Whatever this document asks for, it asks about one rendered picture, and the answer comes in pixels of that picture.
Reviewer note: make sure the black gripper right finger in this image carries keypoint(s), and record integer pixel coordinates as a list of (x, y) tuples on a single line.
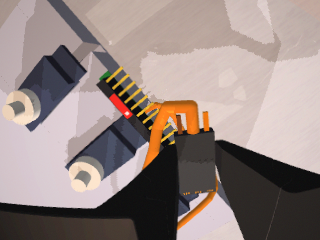
[(271, 200)]

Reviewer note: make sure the light grey flat slab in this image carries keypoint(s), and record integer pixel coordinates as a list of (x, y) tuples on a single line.
[(51, 107)]

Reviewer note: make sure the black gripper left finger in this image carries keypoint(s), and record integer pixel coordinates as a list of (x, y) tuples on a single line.
[(145, 209)]

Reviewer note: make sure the black pin header strip with yellow pins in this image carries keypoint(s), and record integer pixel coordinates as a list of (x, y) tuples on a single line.
[(125, 108)]

